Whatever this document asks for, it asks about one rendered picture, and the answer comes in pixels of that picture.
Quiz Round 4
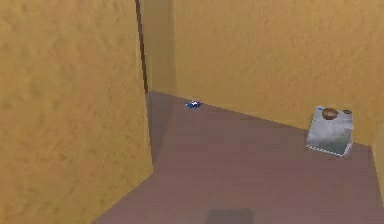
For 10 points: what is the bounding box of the brown bowl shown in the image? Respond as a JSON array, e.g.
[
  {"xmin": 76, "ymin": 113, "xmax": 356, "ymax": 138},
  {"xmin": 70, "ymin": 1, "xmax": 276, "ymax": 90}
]
[{"xmin": 321, "ymin": 107, "xmax": 340, "ymax": 121}]

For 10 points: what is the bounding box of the small blue floor object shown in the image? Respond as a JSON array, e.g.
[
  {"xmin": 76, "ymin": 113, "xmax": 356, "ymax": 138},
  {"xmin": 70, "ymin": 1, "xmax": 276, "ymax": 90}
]
[{"xmin": 185, "ymin": 100, "xmax": 204, "ymax": 110}]

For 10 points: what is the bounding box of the grey box-shaped side table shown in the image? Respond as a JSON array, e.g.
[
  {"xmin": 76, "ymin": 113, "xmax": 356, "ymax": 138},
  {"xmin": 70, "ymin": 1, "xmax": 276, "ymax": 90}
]
[{"xmin": 305, "ymin": 105, "xmax": 355, "ymax": 159}]

